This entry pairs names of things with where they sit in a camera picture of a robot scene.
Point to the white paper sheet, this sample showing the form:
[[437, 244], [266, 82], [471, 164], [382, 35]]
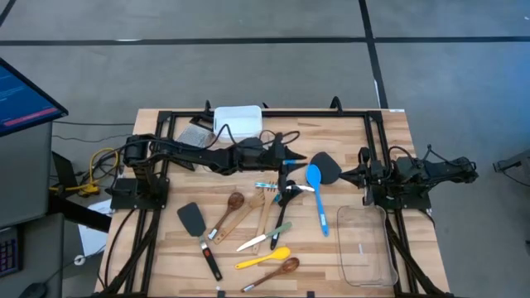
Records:
[[93, 242]]

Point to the light wooden slotted spatula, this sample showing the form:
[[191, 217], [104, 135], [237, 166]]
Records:
[[264, 215]]

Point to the black desk beam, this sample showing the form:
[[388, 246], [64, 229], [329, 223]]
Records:
[[74, 213]]

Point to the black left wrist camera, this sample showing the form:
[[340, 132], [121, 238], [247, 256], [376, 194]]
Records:
[[253, 144]]

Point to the wide grey turner spatula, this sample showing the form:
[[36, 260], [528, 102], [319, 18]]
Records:
[[327, 167]]

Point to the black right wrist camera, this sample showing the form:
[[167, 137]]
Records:
[[379, 169]]

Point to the light wooden fork-edged spatula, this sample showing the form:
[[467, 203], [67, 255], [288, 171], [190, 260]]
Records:
[[244, 211]]

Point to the black aluminium table frame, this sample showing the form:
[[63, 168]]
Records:
[[269, 112]]

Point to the black keyboard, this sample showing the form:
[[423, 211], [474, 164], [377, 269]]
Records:
[[8, 252]]

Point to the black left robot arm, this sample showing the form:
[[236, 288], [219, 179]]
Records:
[[198, 155]]

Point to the dark wooden spoon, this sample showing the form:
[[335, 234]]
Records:
[[237, 200], [290, 265]]

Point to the computer monitor blue screen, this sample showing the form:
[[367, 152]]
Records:
[[20, 99]]

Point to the black mesh organizer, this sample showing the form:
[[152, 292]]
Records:
[[194, 136]]

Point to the black computer mouse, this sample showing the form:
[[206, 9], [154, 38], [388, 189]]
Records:
[[33, 290]]

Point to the white plastic bin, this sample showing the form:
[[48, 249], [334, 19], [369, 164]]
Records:
[[238, 118]]

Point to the black rectangular turner spatula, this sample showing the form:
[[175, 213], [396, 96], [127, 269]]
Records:
[[191, 217]]

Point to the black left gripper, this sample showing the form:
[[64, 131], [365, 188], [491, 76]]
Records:
[[261, 161]]

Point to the black slotted spoon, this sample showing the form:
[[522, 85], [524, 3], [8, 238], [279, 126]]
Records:
[[283, 209]]

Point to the black angled panel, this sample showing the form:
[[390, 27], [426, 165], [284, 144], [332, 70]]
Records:
[[62, 169]]

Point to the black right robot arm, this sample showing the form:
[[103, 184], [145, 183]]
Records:
[[439, 169]]

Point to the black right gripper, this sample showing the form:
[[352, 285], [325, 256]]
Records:
[[366, 165]]

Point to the clear plastic container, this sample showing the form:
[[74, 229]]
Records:
[[364, 248]]

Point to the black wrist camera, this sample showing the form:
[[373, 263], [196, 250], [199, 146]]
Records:
[[379, 169], [253, 144]]

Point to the black table clamp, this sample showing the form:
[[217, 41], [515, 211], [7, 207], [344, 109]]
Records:
[[336, 103], [207, 106]]

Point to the yellow silicone spoon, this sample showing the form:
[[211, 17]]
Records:
[[281, 253]]

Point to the large blue silicone spoon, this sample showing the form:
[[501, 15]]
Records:
[[313, 176]]

